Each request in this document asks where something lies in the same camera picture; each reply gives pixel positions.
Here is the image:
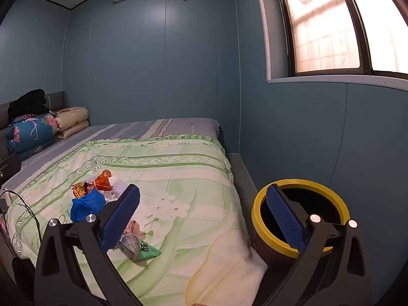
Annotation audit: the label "beige folded pillows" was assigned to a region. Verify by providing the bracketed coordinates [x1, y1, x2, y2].
[53, 106, 90, 140]

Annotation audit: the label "black clothes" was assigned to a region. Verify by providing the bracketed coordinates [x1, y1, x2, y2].
[8, 88, 48, 123]

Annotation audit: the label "yellow rimmed brown bin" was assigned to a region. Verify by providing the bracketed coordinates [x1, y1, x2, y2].
[251, 179, 350, 278]

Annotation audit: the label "blue plastic bag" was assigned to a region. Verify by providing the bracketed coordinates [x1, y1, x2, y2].
[70, 189, 107, 223]

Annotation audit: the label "colourful snack wrapper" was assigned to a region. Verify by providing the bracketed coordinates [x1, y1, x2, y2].
[72, 181, 96, 198]

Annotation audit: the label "white tissue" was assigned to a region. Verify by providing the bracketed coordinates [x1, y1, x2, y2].
[110, 181, 128, 201]

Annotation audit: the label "green drink packet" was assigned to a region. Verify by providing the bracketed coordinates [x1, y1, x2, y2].
[116, 233, 161, 262]

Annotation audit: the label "orange plastic wrapper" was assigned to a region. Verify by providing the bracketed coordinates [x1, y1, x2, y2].
[92, 170, 114, 192]

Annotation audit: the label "grey bed headboard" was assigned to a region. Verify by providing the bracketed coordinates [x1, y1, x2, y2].
[0, 91, 69, 163]

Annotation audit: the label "blue floral folded quilt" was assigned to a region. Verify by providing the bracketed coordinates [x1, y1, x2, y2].
[6, 115, 61, 160]

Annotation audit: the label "grey striped bed sheet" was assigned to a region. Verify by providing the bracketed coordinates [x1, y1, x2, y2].
[3, 118, 220, 195]

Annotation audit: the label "black cable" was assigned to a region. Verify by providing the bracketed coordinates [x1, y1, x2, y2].
[0, 189, 43, 252]

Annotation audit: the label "dark framed window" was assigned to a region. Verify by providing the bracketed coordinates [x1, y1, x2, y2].
[255, 0, 408, 85]

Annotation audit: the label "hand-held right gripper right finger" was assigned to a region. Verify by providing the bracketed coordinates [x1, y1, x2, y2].
[252, 183, 373, 306]

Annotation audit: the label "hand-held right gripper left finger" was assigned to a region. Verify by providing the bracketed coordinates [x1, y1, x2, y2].
[33, 183, 150, 306]

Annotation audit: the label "black box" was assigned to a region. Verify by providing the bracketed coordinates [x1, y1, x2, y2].
[0, 155, 22, 187]

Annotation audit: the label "green floral quilt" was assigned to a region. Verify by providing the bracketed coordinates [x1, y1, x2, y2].
[5, 135, 268, 306]

